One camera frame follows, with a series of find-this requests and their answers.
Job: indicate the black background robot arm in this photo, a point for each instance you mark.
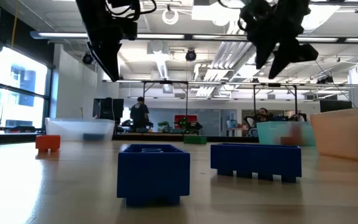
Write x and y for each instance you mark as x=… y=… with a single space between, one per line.
x=194 y=127

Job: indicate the silver ventilation duct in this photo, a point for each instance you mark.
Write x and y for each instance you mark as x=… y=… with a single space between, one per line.
x=322 y=15

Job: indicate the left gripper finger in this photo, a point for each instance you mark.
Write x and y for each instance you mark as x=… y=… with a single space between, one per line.
x=110 y=59

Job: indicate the white ceiling light fixture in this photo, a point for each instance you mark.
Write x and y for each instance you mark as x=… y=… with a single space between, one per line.
x=213 y=14

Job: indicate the large window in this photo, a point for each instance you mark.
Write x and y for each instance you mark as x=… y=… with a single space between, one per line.
x=20 y=93

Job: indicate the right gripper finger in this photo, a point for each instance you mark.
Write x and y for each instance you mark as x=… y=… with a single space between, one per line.
x=263 y=53
x=291 y=54

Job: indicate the black computer monitor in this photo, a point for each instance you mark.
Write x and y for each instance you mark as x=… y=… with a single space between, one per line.
x=336 y=105
x=117 y=105

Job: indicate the black ceiling spotlight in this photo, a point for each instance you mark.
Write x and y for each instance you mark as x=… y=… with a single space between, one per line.
x=88 y=58

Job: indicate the green potted plant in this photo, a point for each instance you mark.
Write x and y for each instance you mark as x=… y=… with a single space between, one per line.
x=164 y=126

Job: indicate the black ceiling camera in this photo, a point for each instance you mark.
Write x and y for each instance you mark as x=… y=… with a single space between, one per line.
x=190 y=55

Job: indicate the green toy brick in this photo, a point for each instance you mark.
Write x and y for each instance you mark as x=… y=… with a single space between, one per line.
x=195 y=140

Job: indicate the orange plastic bin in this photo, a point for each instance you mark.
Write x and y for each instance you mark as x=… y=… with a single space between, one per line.
x=334 y=133

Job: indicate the clear plastic bin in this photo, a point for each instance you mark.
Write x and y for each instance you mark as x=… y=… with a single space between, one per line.
x=64 y=130

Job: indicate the person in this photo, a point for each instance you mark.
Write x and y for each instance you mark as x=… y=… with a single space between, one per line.
x=139 y=113
x=262 y=114

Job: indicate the overhead LED light bar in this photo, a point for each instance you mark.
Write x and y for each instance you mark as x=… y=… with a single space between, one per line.
x=64 y=35

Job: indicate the teal plastic bin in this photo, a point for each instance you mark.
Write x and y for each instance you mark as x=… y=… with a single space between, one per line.
x=269 y=133

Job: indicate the black station frame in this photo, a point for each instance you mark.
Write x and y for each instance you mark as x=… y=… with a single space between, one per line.
x=273 y=84
x=165 y=82

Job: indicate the red sign board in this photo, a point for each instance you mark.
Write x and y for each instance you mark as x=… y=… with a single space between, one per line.
x=193 y=117

